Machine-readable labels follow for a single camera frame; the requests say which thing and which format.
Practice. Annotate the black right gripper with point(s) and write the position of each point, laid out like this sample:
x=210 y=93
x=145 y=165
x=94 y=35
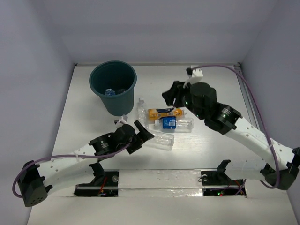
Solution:
x=176 y=90

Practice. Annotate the upright-lying clear ribbed bottle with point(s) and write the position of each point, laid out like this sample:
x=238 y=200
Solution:
x=142 y=113

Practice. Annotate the orange label drink bottle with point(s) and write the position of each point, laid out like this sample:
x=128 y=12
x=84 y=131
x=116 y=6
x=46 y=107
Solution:
x=156 y=114

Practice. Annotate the blue cap water bottle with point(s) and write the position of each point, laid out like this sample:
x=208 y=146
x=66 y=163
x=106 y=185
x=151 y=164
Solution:
x=110 y=92

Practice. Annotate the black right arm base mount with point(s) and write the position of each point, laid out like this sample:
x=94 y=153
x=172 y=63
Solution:
x=217 y=183

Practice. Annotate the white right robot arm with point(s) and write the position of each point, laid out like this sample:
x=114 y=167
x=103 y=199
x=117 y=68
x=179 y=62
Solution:
x=279 y=165

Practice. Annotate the blue label water bottle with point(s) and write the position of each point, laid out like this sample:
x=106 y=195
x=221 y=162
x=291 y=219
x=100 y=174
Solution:
x=174 y=125

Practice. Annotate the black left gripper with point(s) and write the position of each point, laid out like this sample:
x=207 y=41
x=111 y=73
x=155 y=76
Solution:
x=137 y=138

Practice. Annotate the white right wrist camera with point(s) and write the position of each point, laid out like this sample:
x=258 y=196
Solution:
x=195 y=75

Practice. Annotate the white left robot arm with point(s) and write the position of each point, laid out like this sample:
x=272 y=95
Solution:
x=38 y=179

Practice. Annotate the clear bottle blue-white cap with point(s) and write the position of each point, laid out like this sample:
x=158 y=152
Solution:
x=161 y=141

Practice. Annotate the dark green plastic bin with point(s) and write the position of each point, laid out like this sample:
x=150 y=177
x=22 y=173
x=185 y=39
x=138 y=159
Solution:
x=114 y=83

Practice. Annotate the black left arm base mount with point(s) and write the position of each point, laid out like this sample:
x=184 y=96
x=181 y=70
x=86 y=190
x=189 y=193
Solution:
x=104 y=183

